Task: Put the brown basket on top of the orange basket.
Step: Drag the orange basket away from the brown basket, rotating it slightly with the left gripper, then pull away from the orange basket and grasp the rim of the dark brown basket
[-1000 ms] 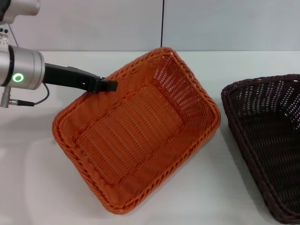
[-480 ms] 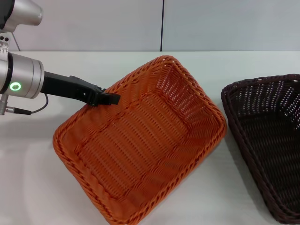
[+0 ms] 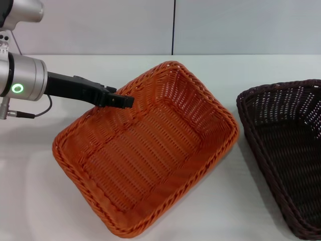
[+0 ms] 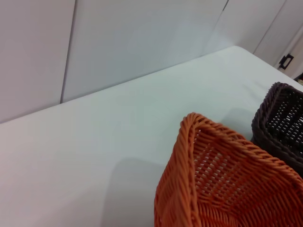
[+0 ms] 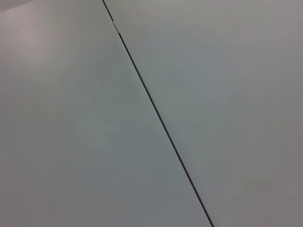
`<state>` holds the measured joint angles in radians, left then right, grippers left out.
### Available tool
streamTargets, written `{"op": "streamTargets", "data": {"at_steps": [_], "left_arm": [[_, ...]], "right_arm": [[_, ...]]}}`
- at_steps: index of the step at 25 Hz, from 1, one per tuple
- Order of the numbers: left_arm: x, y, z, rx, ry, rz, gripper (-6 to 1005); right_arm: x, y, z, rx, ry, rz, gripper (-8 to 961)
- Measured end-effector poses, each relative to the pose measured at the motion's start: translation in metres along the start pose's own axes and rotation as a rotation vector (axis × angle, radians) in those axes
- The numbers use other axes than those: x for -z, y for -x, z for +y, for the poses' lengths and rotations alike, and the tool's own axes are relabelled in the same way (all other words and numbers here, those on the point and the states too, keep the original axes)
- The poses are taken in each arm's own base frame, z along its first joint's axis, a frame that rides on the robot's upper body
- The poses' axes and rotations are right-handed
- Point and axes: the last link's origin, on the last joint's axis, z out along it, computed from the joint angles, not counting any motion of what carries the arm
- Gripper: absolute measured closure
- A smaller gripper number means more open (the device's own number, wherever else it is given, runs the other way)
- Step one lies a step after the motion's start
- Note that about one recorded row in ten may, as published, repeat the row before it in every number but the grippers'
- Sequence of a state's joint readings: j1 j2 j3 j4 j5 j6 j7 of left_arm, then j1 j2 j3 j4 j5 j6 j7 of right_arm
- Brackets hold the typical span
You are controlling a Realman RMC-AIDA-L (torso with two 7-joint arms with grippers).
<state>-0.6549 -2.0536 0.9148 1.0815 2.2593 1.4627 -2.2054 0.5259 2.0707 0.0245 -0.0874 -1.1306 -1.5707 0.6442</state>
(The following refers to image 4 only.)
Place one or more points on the orange woven plastic basket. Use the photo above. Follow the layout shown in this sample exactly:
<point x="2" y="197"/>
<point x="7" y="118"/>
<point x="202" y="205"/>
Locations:
<point x="227" y="179"/>

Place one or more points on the dark brown woven plastic basket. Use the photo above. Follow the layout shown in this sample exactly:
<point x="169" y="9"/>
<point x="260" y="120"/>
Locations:
<point x="281" y="123"/>

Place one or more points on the black wall socket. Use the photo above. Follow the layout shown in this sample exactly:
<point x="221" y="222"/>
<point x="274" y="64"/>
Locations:
<point x="287" y="61"/>

